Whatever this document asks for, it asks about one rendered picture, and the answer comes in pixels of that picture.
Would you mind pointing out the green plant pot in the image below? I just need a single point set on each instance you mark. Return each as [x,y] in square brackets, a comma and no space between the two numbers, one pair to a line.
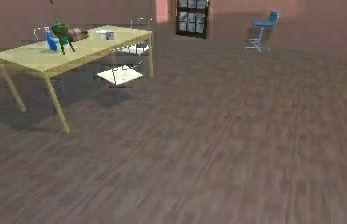
[61,31]

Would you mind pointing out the blue swivel chair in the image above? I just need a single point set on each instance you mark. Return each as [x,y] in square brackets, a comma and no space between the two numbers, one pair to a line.
[263,22]

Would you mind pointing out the yellow wooden table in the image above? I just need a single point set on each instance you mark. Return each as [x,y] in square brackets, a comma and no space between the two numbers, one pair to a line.
[34,58]

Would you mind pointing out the grey mug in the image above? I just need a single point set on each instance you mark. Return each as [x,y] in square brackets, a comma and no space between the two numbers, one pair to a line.
[110,35]

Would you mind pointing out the black framed window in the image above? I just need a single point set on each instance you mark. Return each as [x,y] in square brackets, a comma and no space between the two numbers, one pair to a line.
[192,17]

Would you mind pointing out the blue spray bottle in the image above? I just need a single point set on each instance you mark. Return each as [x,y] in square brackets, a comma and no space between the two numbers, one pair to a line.
[51,42]

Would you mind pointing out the brown bread loaf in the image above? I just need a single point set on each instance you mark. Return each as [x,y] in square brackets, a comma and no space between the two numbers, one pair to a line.
[77,33]

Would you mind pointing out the pale flat plate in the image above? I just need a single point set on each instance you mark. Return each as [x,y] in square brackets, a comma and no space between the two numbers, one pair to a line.
[101,32]

